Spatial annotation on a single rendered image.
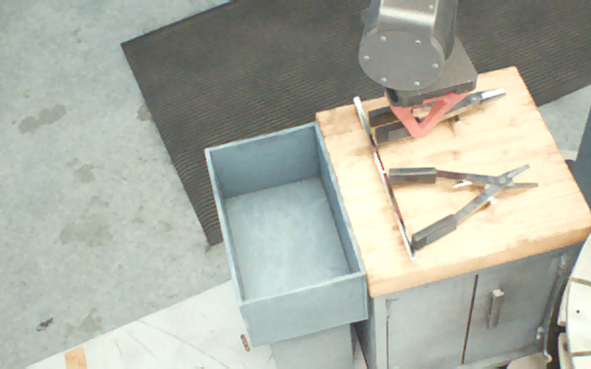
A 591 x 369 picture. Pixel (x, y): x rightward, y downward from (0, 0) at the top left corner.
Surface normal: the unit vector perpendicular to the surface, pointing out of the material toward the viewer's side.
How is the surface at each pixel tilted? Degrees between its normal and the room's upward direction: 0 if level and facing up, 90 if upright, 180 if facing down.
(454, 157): 0
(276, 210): 0
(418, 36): 90
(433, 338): 90
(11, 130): 0
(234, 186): 90
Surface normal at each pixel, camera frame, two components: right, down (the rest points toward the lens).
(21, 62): -0.09, -0.57
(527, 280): 0.23, 0.79
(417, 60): -0.22, 0.81
